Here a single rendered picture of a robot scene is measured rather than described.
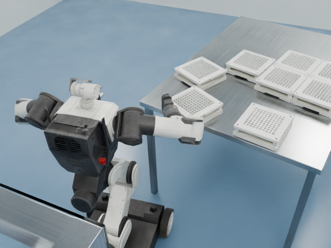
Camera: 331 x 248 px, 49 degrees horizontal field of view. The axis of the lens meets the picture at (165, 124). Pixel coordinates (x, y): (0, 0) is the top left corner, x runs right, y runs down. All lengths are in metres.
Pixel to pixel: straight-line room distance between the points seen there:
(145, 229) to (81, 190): 0.77
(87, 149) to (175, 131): 0.37
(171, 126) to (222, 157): 1.60
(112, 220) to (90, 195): 0.53
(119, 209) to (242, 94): 1.03
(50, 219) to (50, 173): 2.45
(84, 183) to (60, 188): 1.23
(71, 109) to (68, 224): 1.01
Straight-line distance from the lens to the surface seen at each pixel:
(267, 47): 2.88
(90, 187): 1.77
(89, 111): 1.61
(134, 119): 1.53
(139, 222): 2.48
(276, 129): 1.97
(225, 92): 2.31
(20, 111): 1.89
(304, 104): 2.27
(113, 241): 2.22
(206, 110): 2.03
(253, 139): 1.95
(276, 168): 3.11
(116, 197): 2.26
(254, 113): 2.05
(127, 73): 4.22
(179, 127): 1.56
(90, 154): 1.53
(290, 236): 2.39
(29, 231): 0.69
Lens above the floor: 2.18
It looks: 40 degrees down
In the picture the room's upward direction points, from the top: 2 degrees counter-clockwise
